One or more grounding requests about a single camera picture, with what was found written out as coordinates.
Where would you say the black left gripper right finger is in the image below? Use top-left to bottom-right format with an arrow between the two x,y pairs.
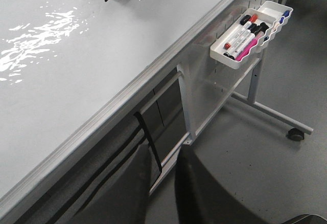
174,147 -> 327,224

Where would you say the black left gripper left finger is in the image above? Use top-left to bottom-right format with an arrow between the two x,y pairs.
68,144 -> 151,223

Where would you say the grey fabric pocket organizer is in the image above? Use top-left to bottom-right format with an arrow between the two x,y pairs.
15,111 -> 164,224

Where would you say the black caster wheel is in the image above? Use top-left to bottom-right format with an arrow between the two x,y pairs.
287,128 -> 305,141

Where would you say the white pegboard panel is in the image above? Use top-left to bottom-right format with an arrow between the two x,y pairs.
177,0 -> 278,144

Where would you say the pink marker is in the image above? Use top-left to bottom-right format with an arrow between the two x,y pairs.
236,38 -> 258,61

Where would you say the white plastic marker tray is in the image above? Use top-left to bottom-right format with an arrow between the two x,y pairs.
209,1 -> 293,70

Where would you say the red-capped white marker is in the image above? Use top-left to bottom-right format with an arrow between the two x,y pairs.
224,14 -> 258,50

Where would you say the black-capped white marker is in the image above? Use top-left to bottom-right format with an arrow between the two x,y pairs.
223,15 -> 252,56

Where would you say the blue-capped marker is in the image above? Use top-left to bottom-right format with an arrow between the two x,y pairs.
277,10 -> 290,25

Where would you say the grey metal stand frame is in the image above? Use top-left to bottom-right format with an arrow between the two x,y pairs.
140,57 -> 314,194

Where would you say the white whiteboard with grey frame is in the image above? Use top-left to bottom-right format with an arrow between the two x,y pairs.
0,0 -> 259,218

